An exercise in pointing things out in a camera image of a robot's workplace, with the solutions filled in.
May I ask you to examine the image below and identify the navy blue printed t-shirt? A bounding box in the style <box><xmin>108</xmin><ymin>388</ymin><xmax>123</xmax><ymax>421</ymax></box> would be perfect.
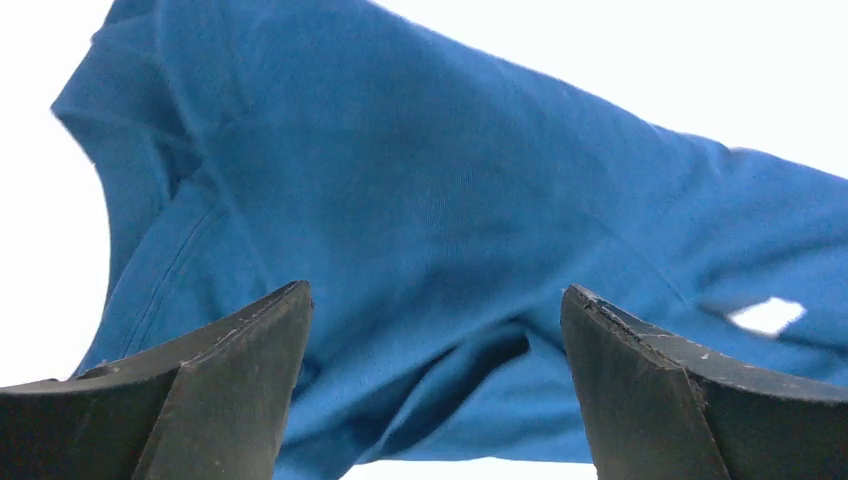
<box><xmin>52</xmin><ymin>1</ymin><xmax>847</xmax><ymax>479</ymax></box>

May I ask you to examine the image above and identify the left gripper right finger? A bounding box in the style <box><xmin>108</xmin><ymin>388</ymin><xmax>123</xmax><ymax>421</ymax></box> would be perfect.
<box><xmin>561</xmin><ymin>285</ymin><xmax>847</xmax><ymax>480</ymax></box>

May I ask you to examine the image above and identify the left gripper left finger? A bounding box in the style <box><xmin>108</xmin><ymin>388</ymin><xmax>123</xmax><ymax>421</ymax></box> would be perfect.
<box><xmin>1</xmin><ymin>281</ymin><xmax>314</xmax><ymax>479</ymax></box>

